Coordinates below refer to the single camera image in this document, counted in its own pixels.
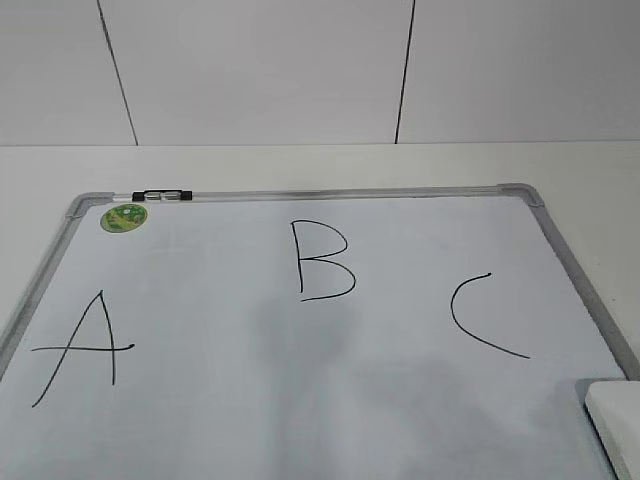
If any round green magnet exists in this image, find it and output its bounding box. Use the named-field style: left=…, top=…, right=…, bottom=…
left=100, top=204, right=148, bottom=233

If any white rectangular board eraser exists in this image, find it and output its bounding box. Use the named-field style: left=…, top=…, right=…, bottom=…
left=585, top=381, right=640, bottom=480

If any white board with grey frame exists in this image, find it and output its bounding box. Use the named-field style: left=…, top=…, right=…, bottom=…
left=1, top=184, right=639, bottom=479

